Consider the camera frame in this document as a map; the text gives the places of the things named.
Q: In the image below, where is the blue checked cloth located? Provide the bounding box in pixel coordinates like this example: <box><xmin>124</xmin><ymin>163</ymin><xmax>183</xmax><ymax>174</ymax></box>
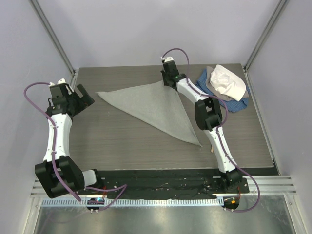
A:
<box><xmin>195</xmin><ymin>69</ymin><xmax>249</xmax><ymax>113</ymax></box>

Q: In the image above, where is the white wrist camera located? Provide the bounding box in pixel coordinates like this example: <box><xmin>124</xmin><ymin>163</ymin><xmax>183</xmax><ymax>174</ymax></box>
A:
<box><xmin>161</xmin><ymin>56</ymin><xmax>174</xmax><ymax>63</ymax></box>
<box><xmin>49</xmin><ymin>78</ymin><xmax>74</xmax><ymax>96</ymax></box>

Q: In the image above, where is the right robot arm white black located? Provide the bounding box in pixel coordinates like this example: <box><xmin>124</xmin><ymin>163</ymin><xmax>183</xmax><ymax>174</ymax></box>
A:
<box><xmin>161</xmin><ymin>57</ymin><xmax>242</xmax><ymax>193</ymax></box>

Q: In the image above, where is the left aluminium frame post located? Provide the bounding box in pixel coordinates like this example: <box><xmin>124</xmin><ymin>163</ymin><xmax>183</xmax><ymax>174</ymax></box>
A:
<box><xmin>29</xmin><ymin>0</ymin><xmax>75</xmax><ymax>76</ymax></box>

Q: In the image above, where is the front aluminium frame rail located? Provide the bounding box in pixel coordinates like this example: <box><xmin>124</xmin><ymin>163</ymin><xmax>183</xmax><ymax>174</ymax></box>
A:
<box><xmin>30</xmin><ymin>175</ymin><xmax>297</xmax><ymax>197</ymax></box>

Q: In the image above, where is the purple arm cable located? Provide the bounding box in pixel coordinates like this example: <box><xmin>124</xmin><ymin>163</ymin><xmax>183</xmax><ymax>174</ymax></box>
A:
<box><xmin>23</xmin><ymin>82</ymin><xmax>128</xmax><ymax>212</ymax></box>
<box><xmin>162</xmin><ymin>48</ymin><xmax>261</xmax><ymax>212</ymax></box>

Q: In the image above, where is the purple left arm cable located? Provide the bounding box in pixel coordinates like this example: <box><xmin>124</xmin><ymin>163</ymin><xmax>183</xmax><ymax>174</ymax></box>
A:
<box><xmin>23</xmin><ymin>82</ymin><xmax>128</xmax><ymax>212</ymax></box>

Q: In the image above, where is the white cloth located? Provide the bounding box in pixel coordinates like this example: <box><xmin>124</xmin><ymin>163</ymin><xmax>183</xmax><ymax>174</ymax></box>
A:
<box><xmin>209</xmin><ymin>64</ymin><xmax>246</xmax><ymax>101</ymax></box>

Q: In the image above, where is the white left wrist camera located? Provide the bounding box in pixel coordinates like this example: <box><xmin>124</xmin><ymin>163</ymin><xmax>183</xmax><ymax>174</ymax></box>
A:
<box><xmin>49</xmin><ymin>78</ymin><xmax>74</xmax><ymax>96</ymax></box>

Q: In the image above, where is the aluminium frame post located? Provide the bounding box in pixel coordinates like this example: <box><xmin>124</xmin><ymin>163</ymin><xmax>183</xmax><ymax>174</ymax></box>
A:
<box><xmin>243</xmin><ymin>0</ymin><xmax>291</xmax><ymax>71</ymax></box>
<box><xmin>29</xmin><ymin>0</ymin><xmax>75</xmax><ymax>76</ymax></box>

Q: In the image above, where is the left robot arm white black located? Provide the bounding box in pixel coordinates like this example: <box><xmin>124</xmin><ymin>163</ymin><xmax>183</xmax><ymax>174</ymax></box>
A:
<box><xmin>35</xmin><ymin>82</ymin><xmax>104</xmax><ymax>198</ymax></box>

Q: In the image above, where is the grey cloth napkin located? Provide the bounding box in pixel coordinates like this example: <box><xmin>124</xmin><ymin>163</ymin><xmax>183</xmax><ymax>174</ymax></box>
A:
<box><xmin>97</xmin><ymin>81</ymin><xmax>201</xmax><ymax>146</ymax></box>

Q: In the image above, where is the white slotted cable duct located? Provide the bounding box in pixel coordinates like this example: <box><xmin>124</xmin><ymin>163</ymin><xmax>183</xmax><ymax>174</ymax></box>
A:
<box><xmin>41</xmin><ymin>197</ymin><xmax>224</xmax><ymax>207</ymax></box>

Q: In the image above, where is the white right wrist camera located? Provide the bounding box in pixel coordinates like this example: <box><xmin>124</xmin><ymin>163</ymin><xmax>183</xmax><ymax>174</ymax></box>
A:
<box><xmin>161</xmin><ymin>56</ymin><xmax>174</xmax><ymax>63</ymax></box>

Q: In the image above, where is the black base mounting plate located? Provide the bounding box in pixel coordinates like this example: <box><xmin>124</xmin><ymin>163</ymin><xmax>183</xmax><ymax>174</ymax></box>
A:
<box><xmin>98</xmin><ymin>169</ymin><xmax>250</xmax><ymax>200</ymax></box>

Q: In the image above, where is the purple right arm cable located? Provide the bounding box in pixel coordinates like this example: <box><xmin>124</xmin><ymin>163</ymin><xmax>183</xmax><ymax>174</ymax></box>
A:
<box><xmin>162</xmin><ymin>48</ymin><xmax>261</xmax><ymax>212</ymax></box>

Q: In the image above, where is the beige grey cloth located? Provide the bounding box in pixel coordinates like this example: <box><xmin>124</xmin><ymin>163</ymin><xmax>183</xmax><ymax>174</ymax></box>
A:
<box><xmin>206</xmin><ymin>66</ymin><xmax>247</xmax><ymax>101</ymax></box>

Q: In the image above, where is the right aluminium frame post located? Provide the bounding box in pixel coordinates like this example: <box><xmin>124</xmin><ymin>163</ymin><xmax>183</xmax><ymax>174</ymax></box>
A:
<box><xmin>243</xmin><ymin>0</ymin><xmax>291</xmax><ymax>71</ymax></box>

